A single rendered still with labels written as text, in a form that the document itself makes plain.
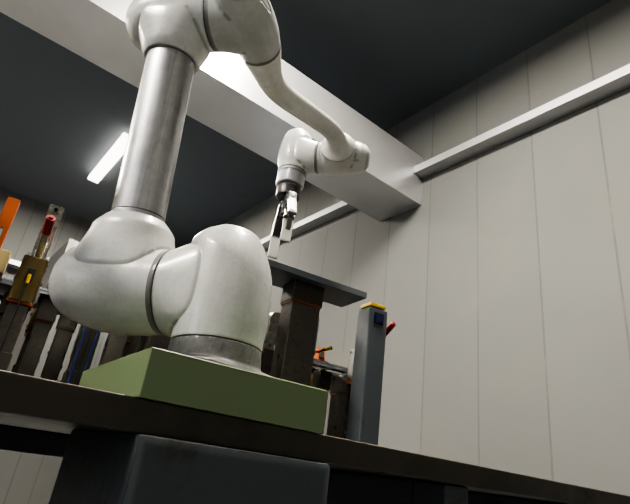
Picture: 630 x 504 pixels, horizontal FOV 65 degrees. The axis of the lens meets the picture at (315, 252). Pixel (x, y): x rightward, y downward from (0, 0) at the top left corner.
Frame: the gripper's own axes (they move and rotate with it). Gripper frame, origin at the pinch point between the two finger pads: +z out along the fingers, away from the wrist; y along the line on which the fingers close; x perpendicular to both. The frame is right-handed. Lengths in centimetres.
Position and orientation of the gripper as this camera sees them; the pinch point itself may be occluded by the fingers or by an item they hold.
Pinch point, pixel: (278, 246)
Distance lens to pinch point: 146.5
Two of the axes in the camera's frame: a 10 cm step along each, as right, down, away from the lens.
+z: -1.3, 9.0, -4.1
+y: -3.4, 3.5, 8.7
